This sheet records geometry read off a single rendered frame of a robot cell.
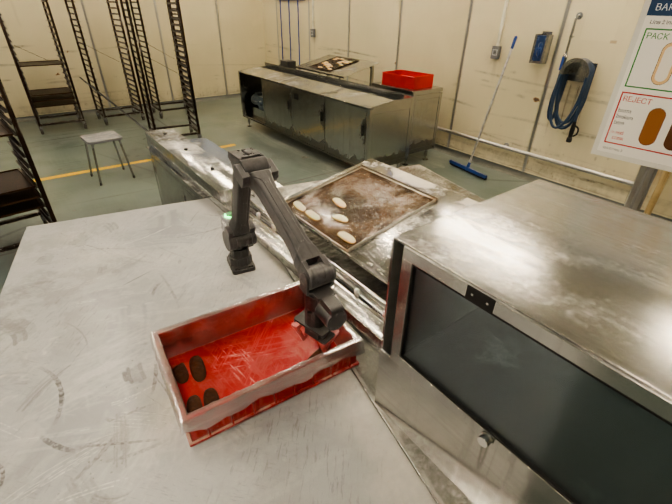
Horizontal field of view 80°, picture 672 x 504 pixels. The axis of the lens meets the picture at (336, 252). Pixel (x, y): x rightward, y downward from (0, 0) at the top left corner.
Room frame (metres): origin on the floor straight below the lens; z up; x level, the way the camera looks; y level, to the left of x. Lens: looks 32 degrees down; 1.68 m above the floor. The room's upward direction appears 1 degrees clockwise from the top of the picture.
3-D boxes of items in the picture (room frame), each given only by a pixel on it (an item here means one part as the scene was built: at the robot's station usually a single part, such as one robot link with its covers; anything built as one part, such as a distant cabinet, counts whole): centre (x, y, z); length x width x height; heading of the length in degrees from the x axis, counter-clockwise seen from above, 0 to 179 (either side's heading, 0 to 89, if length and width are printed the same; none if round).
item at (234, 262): (1.27, 0.36, 0.86); 0.12 x 0.09 x 0.08; 26
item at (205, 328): (0.78, 0.21, 0.88); 0.49 x 0.34 x 0.10; 123
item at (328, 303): (0.77, 0.02, 1.07); 0.11 x 0.09 x 0.12; 34
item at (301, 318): (0.81, 0.05, 0.97); 0.10 x 0.07 x 0.07; 53
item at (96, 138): (4.19, 2.50, 0.23); 0.36 x 0.36 x 0.46; 43
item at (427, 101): (5.11, -0.81, 0.44); 0.70 x 0.55 x 0.87; 38
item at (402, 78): (5.11, -0.81, 0.94); 0.51 x 0.36 x 0.13; 42
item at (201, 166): (2.28, 0.86, 0.89); 1.25 x 0.18 x 0.09; 38
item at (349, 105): (5.66, 0.12, 0.51); 3.00 x 1.26 x 1.03; 38
